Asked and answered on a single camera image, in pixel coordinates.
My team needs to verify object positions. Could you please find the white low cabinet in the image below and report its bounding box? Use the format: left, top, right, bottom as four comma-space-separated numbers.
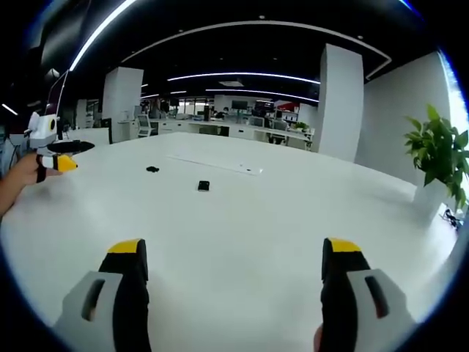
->
68, 126, 111, 146

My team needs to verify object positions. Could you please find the person's left hand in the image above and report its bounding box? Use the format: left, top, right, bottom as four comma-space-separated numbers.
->
6, 158, 65, 192

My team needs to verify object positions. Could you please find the white plant pot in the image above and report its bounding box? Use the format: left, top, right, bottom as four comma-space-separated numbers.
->
413, 181, 452, 223

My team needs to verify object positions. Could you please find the white table cable cover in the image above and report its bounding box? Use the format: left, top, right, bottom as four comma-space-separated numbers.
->
166, 153, 265, 177

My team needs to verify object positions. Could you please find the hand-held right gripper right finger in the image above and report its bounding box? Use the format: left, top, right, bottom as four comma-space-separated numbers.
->
314, 237, 418, 352

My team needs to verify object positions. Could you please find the person's grey shirt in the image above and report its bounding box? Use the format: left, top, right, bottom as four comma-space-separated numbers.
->
0, 134, 21, 180

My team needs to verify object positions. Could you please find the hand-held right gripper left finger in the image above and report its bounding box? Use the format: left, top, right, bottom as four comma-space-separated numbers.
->
53, 238, 152, 352

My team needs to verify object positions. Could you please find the green potted plant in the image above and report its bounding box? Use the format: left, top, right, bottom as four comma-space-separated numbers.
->
402, 103, 469, 214

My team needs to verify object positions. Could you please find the small black object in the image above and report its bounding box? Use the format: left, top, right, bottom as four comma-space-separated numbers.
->
438, 208, 463, 230

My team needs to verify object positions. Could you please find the row of white office desks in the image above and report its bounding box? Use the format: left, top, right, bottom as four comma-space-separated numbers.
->
160, 117, 316, 152

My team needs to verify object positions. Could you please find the white office chair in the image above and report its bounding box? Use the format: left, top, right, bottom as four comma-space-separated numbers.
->
136, 114, 160, 139

